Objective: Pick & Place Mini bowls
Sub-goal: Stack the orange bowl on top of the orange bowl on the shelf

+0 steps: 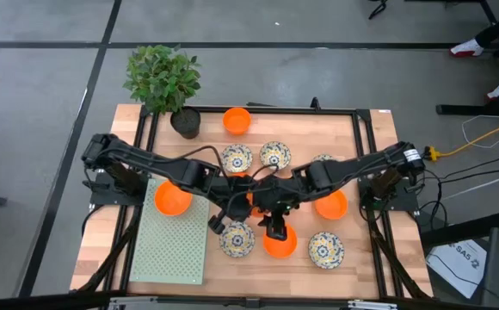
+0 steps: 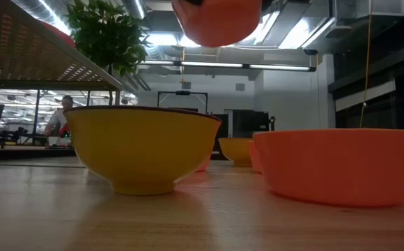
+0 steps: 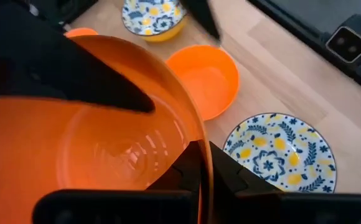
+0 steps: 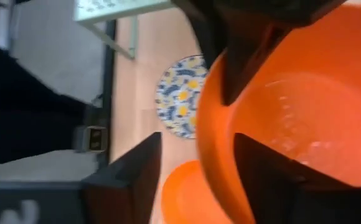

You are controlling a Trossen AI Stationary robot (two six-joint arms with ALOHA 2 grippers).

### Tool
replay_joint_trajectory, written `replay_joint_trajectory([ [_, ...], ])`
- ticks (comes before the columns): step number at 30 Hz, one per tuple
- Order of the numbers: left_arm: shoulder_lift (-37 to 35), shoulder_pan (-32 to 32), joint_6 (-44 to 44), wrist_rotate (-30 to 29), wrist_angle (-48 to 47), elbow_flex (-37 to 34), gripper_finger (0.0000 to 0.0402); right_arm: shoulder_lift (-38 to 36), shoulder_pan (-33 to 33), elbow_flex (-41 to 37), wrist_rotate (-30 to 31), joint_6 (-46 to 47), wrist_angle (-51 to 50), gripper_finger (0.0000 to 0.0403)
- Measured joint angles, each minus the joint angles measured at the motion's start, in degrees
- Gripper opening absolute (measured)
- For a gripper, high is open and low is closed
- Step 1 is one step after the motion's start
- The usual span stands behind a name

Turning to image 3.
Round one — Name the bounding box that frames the yellow bowl with blue pattern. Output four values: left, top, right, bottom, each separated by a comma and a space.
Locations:
222, 112, 338, 194
121, 0, 189, 44

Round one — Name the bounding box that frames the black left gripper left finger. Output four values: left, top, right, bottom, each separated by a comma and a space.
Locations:
148, 141, 204, 192

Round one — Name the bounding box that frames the orange plastic bowl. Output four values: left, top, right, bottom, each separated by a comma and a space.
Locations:
63, 27, 100, 40
0, 34, 215, 224
165, 44, 241, 122

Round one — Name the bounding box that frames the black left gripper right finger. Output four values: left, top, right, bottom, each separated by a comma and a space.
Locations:
209, 141, 283, 224

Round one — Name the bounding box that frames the small black table camera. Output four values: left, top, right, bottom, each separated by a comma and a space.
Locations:
325, 26, 361, 64

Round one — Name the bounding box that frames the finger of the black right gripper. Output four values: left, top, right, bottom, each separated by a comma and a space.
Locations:
0, 18, 156, 114
180, 0, 222, 43

